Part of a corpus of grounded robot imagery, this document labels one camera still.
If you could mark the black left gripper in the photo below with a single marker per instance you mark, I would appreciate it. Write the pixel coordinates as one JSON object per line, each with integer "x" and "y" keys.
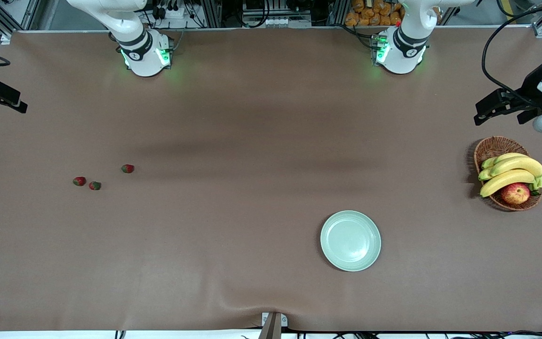
{"x": 529, "y": 89}

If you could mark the red strawberry green calyx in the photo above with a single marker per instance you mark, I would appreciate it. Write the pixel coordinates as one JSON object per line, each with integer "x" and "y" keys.
{"x": 128, "y": 168}
{"x": 79, "y": 181}
{"x": 94, "y": 186}

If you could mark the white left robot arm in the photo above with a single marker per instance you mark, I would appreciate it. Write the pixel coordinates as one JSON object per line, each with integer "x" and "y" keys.
{"x": 402, "y": 56}

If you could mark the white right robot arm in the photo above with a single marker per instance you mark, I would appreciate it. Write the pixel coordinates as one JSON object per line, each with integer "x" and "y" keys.
{"x": 144, "y": 61}

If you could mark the pale green round plate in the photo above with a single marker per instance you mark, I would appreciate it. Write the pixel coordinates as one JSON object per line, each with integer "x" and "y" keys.
{"x": 351, "y": 241}

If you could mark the brown wicker basket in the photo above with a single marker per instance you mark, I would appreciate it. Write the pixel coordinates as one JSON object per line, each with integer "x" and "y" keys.
{"x": 492, "y": 148}

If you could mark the yellow banana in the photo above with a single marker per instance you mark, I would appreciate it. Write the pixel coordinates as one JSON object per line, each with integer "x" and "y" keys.
{"x": 506, "y": 180}
{"x": 520, "y": 165}
{"x": 504, "y": 159}

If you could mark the red yellow apple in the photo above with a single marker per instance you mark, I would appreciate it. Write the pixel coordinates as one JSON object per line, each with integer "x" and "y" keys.
{"x": 515, "y": 194}

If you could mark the pile of orange buns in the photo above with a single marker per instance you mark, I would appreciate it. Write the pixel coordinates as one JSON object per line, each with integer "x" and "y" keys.
{"x": 374, "y": 14}

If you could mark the white power strip black plugs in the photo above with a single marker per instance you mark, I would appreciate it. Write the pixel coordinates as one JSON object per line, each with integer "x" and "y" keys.
{"x": 172, "y": 13}

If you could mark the table cover cloth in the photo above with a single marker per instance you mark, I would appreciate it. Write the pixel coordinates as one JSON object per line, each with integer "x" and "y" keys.
{"x": 252, "y": 141}

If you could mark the black electronics box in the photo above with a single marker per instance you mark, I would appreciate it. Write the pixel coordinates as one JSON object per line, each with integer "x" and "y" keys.
{"x": 257, "y": 5}

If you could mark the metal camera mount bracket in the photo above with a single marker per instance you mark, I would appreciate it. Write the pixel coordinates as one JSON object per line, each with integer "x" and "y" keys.
{"x": 271, "y": 329}

